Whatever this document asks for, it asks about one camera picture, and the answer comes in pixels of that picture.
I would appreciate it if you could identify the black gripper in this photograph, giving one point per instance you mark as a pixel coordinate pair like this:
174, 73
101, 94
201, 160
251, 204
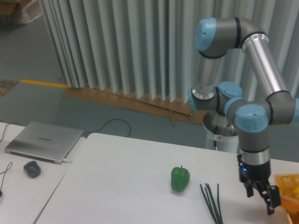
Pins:
256, 176

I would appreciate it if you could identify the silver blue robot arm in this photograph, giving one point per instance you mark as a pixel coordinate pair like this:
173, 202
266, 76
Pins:
250, 119

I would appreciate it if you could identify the yellow woven basket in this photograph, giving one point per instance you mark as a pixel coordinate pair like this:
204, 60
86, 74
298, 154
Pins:
287, 183

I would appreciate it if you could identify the yellow item in basket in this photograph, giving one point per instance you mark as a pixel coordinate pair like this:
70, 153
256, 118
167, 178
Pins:
295, 193

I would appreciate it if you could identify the green chive stalks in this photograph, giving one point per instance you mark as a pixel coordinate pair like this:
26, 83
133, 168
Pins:
213, 204

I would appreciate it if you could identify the green bell pepper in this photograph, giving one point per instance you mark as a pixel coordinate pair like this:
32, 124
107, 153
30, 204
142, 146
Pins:
180, 177

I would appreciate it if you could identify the brown cardboard sheet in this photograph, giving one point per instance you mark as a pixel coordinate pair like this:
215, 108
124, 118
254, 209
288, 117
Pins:
176, 110

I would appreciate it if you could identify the pale folding partition screen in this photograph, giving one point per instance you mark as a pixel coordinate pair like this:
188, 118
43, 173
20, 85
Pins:
147, 47

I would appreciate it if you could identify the silver laptop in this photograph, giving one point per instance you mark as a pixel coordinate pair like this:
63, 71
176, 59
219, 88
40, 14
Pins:
44, 142

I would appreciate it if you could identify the black computer mouse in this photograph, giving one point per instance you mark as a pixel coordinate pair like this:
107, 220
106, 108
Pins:
32, 169

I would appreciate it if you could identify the cardboard box under plastic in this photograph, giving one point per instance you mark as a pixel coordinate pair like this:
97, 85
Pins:
19, 11

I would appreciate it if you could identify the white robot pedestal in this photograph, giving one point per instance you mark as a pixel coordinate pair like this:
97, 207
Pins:
220, 133

